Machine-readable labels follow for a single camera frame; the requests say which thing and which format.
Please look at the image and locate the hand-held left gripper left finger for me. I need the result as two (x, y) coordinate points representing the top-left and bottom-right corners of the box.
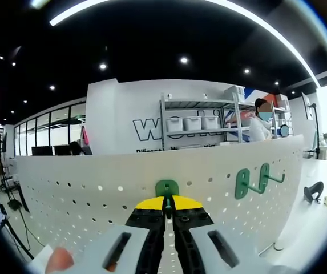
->
(74, 196), (166, 274)

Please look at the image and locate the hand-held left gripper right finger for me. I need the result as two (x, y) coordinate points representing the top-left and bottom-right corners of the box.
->
(171, 195), (291, 274)

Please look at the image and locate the green hook assembly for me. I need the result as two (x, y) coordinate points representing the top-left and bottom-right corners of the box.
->
(155, 179), (180, 219)
(234, 167), (267, 200)
(258, 162), (286, 195)

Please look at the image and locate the white perforated mounting plate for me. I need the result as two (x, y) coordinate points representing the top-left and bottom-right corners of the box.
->
(14, 134), (306, 268)

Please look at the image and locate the person's left hand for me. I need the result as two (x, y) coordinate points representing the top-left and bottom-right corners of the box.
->
(45, 247), (75, 272)

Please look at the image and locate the dark grey curved holder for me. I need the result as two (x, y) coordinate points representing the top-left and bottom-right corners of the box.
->
(304, 180), (324, 204)

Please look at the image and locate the pink hanging cloth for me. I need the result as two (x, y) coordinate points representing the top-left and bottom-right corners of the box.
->
(81, 126), (90, 147)

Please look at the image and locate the black desk monitor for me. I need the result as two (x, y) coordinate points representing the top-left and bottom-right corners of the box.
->
(31, 146), (54, 156)
(54, 144), (72, 156)

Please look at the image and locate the white storage bin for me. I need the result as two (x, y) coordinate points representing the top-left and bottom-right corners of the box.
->
(184, 116), (203, 131)
(165, 117), (184, 132)
(202, 115), (220, 130)

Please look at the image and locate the grey metal shelf rack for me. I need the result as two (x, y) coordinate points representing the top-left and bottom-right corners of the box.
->
(159, 91), (257, 145)

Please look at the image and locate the white shelf with boxes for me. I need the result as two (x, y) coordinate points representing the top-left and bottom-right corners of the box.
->
(271, 92), (292, 138)

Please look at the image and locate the black tripod stand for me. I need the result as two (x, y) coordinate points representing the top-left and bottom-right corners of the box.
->
(302, 102), (323, 160)

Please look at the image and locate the white display panel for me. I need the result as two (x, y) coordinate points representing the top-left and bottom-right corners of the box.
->
(301, 91), (314, 120)

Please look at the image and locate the curved ceiling light strip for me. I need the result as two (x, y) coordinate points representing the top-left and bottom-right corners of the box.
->
(49, 0), (322, 88)

